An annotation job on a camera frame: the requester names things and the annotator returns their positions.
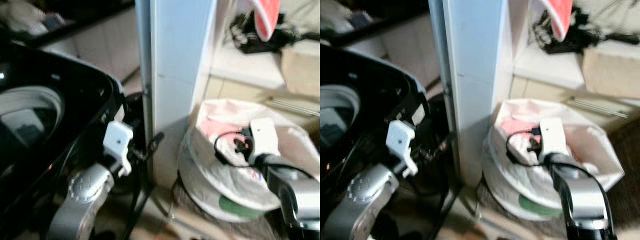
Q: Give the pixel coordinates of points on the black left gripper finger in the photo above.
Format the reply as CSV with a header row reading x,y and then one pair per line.
x,y
445,142
156,141

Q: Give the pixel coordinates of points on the white fabric laundry basket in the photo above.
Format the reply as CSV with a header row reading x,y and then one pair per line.
x,y
220,175
595,145

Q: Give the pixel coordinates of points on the white upright panel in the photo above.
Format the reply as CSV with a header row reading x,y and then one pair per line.
x,y
475,70
175,65

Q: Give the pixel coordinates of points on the metal rod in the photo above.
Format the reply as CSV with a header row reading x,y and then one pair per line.
x,y
600,107
295,106

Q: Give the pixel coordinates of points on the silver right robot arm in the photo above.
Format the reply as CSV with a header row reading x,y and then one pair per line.
x,y
582,195
295,192

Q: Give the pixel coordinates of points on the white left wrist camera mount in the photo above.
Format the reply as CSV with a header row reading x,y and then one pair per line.
x,y
401,142
117,140

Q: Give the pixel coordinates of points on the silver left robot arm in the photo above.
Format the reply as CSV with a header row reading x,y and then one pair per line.
x,y
82,192
365,197

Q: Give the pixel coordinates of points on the white low shelf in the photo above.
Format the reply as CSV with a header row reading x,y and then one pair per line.
x,y
245,65
545,67

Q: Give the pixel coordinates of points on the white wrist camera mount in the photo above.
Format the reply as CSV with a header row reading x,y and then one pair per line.
x,y
554,136
117,140
401,142
264,137

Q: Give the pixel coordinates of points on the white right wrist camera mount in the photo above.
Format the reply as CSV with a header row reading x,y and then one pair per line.
x,y
554,136
264,137

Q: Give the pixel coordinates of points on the pink garment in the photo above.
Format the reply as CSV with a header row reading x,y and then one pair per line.
x,y
515,127
220,127

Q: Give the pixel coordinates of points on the beige cardboard box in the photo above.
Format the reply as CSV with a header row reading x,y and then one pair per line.
x,y
302,70
612,72

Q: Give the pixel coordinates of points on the black clothes pile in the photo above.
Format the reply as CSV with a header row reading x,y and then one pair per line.
x,y
585,32
250,40

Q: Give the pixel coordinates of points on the red hanging towel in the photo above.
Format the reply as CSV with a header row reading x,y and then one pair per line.
x,y
265,20
557,17

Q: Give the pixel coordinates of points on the white cloth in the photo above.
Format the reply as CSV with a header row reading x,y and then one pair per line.
x,y
337,17
20,17

